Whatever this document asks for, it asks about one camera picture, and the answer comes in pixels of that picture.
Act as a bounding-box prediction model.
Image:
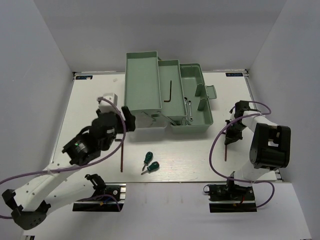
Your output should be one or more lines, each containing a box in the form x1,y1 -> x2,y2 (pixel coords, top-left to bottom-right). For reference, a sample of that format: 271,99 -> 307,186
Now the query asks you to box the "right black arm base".
203,184 -> 257,213

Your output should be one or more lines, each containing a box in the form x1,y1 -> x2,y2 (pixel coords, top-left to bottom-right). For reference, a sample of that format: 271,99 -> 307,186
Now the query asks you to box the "blue corner label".
75,75 -> 93,80
225,72 -> 243,77

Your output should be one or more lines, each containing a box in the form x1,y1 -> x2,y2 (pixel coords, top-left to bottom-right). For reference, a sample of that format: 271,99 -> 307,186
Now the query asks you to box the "small combination wrench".
187,100 -> 193,122

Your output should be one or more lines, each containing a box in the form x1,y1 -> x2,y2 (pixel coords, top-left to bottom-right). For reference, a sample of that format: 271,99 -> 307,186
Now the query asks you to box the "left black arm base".
72,183 -> 126,213

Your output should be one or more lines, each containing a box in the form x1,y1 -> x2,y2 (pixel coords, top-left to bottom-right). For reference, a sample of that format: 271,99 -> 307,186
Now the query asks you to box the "green stubby screwdriver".
142,151 -> 153,171
141,161 -> 160,175

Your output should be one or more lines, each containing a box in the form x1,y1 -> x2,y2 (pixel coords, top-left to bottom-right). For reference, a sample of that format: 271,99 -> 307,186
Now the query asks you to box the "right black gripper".
226,119 -> 248,145

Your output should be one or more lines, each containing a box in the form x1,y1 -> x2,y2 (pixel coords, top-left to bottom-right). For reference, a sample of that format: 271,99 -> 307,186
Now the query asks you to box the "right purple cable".
208,101 -> 276,210

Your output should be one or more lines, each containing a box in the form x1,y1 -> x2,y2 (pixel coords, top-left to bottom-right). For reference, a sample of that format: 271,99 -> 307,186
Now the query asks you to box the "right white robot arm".
224,100 -> 291,200

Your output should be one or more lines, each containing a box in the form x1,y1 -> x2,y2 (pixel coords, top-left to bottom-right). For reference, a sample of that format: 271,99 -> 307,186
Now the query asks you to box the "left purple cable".
0,98 -> 127,221

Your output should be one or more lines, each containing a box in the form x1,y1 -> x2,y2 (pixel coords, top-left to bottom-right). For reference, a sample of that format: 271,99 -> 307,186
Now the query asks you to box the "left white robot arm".
2,106 -> 136,230

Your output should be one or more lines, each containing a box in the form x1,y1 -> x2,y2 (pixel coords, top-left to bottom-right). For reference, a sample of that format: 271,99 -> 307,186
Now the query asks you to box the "long hex key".
115,139 -> 124,173

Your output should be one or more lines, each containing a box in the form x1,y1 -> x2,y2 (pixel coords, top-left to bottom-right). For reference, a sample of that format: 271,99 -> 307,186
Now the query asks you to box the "purple cable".
0,98 -> 127,221
208,101 -> 276,210

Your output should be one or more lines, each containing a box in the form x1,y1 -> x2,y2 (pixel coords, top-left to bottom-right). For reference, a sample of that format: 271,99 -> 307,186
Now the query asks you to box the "left blue corner label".
75,75 -> 93,80

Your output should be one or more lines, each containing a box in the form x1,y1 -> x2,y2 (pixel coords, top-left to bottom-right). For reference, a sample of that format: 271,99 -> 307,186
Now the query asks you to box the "green plastic toolbox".
124,51 -> 217,134

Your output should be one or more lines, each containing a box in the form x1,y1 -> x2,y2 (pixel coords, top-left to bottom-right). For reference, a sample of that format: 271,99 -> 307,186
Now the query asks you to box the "red hex key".
224,145 -> 228,162

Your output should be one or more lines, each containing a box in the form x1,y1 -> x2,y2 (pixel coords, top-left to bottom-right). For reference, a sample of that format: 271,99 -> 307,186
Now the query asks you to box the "right blue corner label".
225,72 -> 243,77

